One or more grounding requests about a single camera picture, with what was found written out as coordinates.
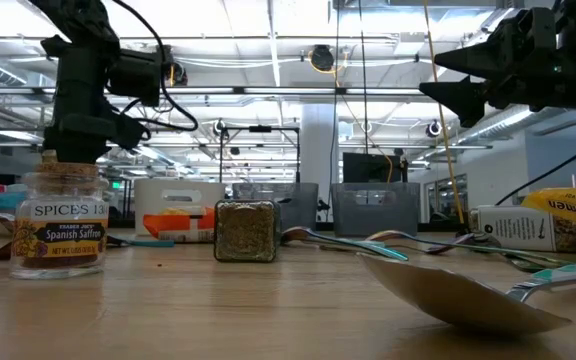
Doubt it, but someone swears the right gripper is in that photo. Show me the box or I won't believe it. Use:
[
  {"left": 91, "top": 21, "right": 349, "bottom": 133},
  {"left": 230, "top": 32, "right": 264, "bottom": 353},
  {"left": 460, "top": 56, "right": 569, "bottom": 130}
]
[{"left": 418, "top": 7, "right": 576, "bottom": 129}]

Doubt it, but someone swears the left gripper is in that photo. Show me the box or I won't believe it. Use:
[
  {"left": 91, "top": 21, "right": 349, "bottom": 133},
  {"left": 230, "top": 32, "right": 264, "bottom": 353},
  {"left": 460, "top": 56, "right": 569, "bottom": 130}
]
[{"left": 41, "top": 34, "right": 152, "bottom": 164}]

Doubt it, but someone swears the orange snack packet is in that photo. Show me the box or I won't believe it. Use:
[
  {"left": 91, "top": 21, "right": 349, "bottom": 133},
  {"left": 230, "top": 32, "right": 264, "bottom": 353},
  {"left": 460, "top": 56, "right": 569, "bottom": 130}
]
[{"left": 142, "top": 207, "right": 217, "bottom": 240}]

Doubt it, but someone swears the teal plastic spoon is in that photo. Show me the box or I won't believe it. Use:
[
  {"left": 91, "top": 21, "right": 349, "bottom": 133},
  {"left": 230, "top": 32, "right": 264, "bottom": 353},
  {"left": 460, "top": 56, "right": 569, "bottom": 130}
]
[{"left": 106, "top": 234, "right": 175, "bottom": 249}]

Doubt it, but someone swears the grey-white snack packet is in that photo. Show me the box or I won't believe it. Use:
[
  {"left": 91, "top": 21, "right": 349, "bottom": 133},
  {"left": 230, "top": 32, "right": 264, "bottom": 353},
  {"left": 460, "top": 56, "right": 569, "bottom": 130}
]
[{"left": 157, "top": 228, "right": 217, "bottom": 245}]

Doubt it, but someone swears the green-lidded herb jar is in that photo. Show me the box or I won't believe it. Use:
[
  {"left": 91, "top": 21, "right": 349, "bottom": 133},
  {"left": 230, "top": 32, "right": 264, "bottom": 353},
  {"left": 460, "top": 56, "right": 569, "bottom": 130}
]
[{"left": 213, "top": 198, "right": 283, "bottom": 264}]

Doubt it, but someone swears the iridescent spoon with green handle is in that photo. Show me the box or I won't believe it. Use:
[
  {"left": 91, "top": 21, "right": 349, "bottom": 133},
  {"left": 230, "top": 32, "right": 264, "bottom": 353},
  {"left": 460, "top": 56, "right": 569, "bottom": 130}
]
[
  {"left": 280, "top": 225, "right": 410, "bottom": 263},
  {"left": 365, "top": 228, "right": 576, "bottom": 269}
]

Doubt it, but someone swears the spoon with teal patterned handle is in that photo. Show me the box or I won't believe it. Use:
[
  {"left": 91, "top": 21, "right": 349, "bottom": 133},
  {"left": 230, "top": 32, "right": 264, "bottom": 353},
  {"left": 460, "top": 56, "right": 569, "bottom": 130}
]
[
  {"left": 317, "top": 238, "right": 387, "bottom": 251},
  {"left": 356, "top": 252, "right": 576, "bottom": 337}
]

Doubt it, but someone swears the white plastic bin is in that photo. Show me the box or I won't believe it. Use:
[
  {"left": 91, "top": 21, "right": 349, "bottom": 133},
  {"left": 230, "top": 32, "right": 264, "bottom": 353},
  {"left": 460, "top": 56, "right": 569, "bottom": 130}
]
[{"left": 134, "top": 178, "right": 227, "bottom": 237}]

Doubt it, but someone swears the Spanish saffron jar cork lid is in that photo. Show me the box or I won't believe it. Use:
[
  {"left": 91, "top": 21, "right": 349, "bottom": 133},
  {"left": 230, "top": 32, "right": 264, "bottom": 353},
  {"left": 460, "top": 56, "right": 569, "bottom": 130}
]
[{"left": 10, "top": 159, "right": 110, "bottom": 280}]

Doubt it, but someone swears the black computer monitor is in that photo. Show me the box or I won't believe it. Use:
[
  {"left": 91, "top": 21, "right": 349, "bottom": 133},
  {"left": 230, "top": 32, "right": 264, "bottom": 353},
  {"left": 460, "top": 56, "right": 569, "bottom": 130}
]
[{"left": 342, "top": 152, "right": 403, "bottom": 184}]

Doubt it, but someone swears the round black ceiling device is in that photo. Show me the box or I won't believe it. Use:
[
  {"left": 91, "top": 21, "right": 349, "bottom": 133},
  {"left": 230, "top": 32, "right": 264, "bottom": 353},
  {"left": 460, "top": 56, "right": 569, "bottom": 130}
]
[{"left": 309, "top": 44, "right": 336, "bottom": 73}]

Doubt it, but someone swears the grey translucent plastic bin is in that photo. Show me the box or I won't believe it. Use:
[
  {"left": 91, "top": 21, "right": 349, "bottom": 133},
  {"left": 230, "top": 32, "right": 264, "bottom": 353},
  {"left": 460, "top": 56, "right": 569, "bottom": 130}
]
[
  {"left": 231, "top": 182, "right": 320, "bottom": 232},
  {"left": 331, "top": 182, "right": 421, "bottom": 237}
]

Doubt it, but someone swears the dark grey metal spoon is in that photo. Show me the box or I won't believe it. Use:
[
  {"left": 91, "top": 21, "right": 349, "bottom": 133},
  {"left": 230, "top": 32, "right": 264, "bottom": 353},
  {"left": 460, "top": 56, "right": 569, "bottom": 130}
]
[{"left": 462, "top": 229, "right": 564, "bottom": 274}]

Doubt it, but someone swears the yellow ramen packet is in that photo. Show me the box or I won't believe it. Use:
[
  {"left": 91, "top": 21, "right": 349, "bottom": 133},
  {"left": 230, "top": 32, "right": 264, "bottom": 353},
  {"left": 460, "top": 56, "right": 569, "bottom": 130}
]
[{"left": 521, "top": 187, "right": 576, "bottom": 232}]

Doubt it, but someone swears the small purple-bowled iridescent spoon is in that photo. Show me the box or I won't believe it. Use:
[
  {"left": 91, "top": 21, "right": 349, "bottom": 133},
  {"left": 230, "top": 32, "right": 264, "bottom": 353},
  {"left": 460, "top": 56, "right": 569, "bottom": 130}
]
[{"left": 425, "top": 233, "right": 474, "bottom": 255}]

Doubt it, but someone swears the yellow cable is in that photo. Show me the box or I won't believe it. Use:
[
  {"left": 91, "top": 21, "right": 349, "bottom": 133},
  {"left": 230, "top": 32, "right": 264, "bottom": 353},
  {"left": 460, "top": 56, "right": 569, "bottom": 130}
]
[{"left": 421, "top": 0, "right": 467, "bottom": 226}]

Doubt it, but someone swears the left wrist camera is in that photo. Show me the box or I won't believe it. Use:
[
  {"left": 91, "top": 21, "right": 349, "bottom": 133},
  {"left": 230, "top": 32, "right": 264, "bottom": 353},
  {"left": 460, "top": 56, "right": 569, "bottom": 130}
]
[{"left": 106, "top": 46, "right": 175, "bottom": 107}]

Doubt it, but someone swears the black hanging cable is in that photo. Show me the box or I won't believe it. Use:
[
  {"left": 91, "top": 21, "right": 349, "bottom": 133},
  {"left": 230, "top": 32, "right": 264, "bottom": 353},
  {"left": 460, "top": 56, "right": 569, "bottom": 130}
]
[{"left": 356, "top": 0, "right": 370, "bottom": 155}]

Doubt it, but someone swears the right arm's black cable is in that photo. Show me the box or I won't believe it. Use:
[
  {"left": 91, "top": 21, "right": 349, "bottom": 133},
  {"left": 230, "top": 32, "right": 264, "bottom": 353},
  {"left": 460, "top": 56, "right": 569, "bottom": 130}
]
[{"left": 495, "top": 134, "right": 576, "bottom": 207}]

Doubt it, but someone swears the black frame stand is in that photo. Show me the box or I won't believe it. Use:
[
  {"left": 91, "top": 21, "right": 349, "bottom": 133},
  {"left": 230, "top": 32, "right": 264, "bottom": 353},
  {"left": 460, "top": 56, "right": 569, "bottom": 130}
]
[{"left": 217, "top": 124, "right": 302, "bottom": 184}]

